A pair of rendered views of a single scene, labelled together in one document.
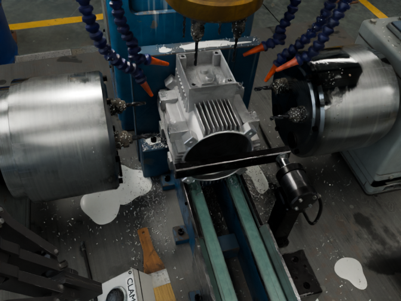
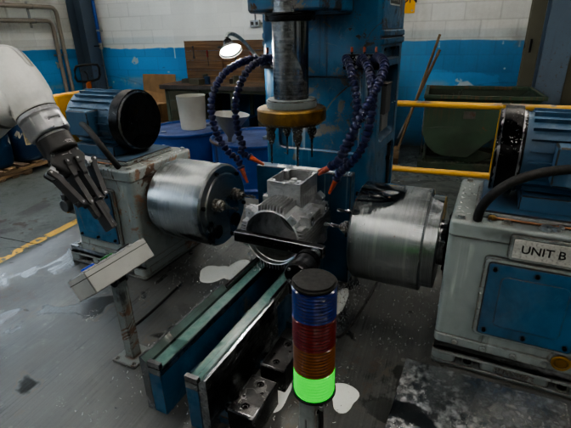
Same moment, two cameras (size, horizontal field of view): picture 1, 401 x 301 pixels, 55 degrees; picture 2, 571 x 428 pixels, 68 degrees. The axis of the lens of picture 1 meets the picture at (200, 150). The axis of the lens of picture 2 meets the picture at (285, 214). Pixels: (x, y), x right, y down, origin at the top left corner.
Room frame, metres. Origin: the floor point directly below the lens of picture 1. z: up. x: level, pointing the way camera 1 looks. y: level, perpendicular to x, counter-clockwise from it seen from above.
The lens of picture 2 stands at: (-0.15, -0.78, 1.51)
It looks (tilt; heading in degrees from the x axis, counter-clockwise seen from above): 23 degrees down; 45
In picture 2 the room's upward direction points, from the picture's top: 1 degrees counter-clockwise
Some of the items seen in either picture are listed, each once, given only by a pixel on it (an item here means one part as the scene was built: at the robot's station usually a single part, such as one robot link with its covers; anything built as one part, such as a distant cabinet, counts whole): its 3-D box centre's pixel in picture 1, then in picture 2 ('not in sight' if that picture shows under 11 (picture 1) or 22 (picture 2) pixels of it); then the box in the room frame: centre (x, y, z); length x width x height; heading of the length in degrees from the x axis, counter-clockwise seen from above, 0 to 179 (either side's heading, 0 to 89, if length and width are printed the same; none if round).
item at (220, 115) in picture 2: not in sight; (232, 132); (1.53, 1.39, 0.93); 0.25 x 0.24 x 0.25; 24
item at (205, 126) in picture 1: (205, 125); (287, 223); (0.62, -0.01, 1.02); 0.20 x 0.19 x 0.19; 19
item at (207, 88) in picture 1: (204, 81); (292, 188); (0.66, 0.01, 1.11); 0.12 x 0.11 x 0.07; 19
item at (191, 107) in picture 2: not in sight; (190, 111); (1.61, 1.99, 0.99); 0.24 x 0.22 x 0.24; 114
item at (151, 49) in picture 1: (188, 95); (308, 217); (0.77, 0.04, 0.97); 0.30 x 0.11 x 0.34; 109
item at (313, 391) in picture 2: not in sight; (313, 376); (0.21, -0.47, 1.05); 0.06 x 0.06 x 0.04
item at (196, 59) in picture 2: not in sight; (239, 96); (3.68, 3.97, 0.71); 2.21 x 0.95 x 1.43; 114
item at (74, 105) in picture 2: not in sight; (105, 156); (0.38, 0.58, 1.16); 0.33 x 0.26 x 0.42; 109
